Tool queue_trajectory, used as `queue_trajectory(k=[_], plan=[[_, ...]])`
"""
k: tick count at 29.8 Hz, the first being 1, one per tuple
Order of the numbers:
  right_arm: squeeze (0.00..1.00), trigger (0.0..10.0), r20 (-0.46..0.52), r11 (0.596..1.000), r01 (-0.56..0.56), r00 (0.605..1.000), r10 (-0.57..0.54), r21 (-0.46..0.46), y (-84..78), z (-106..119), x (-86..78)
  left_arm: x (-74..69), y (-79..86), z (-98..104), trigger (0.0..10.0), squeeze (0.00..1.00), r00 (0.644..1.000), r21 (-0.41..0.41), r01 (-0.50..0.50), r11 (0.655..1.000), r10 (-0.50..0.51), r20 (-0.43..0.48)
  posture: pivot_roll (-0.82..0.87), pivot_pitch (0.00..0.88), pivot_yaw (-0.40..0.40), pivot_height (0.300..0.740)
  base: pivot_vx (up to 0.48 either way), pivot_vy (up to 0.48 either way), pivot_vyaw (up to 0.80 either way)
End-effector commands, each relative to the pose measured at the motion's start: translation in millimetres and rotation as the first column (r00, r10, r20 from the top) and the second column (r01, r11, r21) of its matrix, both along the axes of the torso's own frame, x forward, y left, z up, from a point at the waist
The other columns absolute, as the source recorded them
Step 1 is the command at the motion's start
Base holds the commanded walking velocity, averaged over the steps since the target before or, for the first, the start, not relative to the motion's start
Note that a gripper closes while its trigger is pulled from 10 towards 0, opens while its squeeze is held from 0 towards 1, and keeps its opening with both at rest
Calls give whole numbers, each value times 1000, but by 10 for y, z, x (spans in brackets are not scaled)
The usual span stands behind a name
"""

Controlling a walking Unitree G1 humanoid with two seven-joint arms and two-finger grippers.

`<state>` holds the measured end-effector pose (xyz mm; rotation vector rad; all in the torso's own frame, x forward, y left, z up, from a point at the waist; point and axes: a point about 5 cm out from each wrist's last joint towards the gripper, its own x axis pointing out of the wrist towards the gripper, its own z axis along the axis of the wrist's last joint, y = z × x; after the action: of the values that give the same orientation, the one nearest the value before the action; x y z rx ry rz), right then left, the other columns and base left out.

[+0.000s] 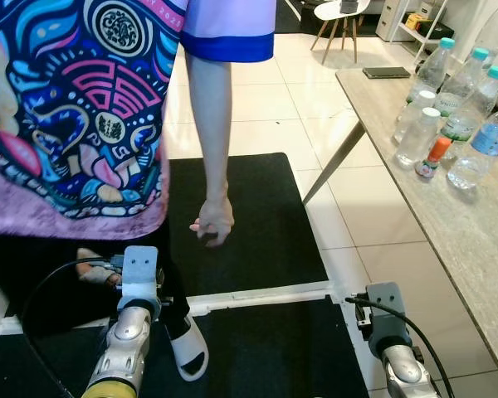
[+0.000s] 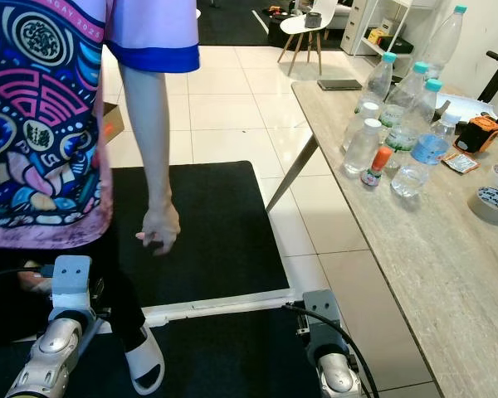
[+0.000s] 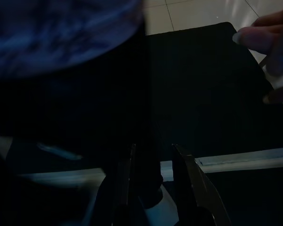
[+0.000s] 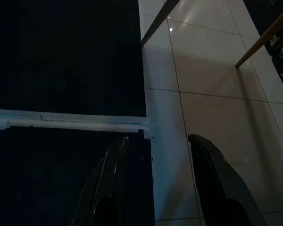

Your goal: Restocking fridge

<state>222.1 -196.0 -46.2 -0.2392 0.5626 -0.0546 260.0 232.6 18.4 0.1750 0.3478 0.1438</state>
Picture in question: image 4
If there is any dark floor mat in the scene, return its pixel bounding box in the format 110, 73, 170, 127
244, 0, 283, 78

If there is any black floor mat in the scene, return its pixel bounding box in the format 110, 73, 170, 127
0, 128, 156, 226
0, 0, 147, 118

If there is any dark table leg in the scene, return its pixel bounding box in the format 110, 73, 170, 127
141, 0, 181, 46

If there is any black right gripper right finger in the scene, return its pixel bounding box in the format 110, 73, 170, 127
187, 133, 267, 226

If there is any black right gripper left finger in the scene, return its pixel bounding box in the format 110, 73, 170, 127
70, 136, 130, 226

